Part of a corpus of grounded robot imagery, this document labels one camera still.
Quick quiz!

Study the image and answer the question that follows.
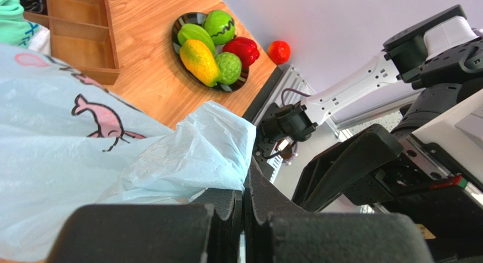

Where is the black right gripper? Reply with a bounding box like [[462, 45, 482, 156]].
[[291, 124, 482, 262]]

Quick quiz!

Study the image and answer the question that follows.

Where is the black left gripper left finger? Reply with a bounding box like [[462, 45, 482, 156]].
[[46, 189, 243, 262]]

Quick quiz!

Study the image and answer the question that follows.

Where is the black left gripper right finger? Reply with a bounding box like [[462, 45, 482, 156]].
[[244, 160, 433, 262]]

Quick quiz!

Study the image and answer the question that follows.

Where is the orange red wrinkled fruit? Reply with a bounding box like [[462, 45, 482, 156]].
[[268, 40, 291, 65]]

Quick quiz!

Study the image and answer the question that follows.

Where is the light blue printed plastic bag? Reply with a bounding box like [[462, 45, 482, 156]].
[[1, 44, 256, 262]]

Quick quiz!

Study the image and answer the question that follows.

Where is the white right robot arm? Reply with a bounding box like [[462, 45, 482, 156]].
[[256, 5, 482, 262]]

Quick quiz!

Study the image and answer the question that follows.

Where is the green custard apple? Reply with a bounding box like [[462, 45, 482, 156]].
[[214, 52, 242, 85]]

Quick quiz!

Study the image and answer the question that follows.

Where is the red bell pepper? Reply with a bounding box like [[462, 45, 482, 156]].
[[222, 37, 260, 69]]

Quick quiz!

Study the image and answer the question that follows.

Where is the yellow green mango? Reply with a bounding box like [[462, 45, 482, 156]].
[[179, 40, 221, 87]]

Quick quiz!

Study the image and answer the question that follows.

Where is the green watermelon toy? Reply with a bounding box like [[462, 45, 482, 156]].
[[202, 10, 236, 45]]

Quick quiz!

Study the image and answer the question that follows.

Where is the light green starfruit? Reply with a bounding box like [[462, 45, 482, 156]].
[[177, 23, 216, 55]]

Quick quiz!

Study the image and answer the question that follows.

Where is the black round plate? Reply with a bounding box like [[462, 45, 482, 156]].
[[171, 11, 250, 94]]

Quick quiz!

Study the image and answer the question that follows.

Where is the brown wooden divided tray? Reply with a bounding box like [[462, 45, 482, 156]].
[[20, 0, 120, 85]]

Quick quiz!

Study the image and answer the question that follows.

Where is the teal white sock pair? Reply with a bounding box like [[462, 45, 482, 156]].
[[1, 0, 52, 55]]

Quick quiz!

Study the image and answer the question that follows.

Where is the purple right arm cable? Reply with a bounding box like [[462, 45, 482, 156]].
[[279, 87, 312, 107]]

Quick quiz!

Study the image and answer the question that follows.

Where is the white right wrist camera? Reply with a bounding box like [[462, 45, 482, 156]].
[[413, 90, 482, 181]]

